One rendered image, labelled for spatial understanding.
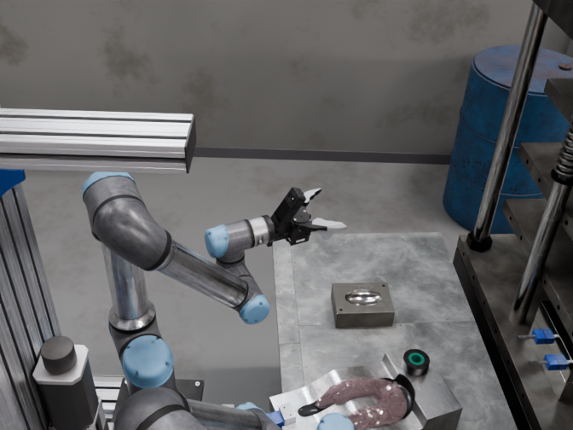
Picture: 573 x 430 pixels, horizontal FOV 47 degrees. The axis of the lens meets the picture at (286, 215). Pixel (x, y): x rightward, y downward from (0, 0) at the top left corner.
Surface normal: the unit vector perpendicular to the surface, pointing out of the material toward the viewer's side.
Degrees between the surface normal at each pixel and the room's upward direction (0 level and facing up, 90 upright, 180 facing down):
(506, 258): 0
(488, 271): 0
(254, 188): 0
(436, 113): 90
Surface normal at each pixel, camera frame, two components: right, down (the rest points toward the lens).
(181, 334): 0.03, -0.79
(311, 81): -0.02, 0.61
